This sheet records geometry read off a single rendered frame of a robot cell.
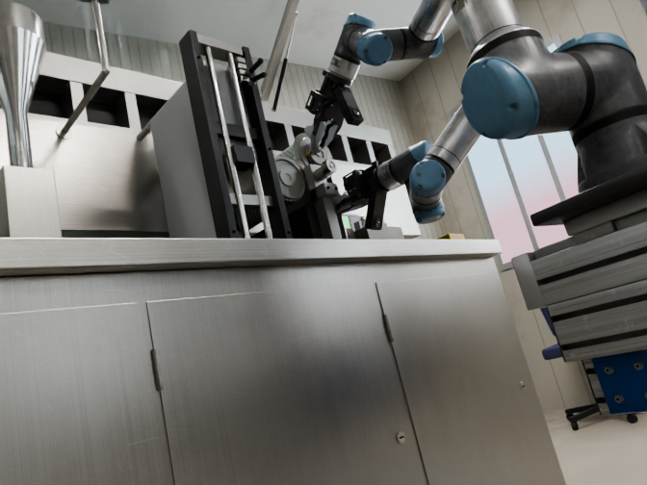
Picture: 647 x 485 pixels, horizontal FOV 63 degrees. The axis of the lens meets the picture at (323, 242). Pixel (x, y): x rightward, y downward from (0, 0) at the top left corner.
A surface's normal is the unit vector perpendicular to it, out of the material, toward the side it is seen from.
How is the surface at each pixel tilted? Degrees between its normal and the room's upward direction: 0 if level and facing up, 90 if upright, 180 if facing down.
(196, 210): 90
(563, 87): 110
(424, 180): 90
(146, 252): 90
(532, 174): 90
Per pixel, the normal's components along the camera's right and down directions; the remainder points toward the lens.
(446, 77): -0.81, 0.05
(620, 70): 0.20, -0.24
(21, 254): 0.66, -0.33
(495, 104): -0.91, 0.29
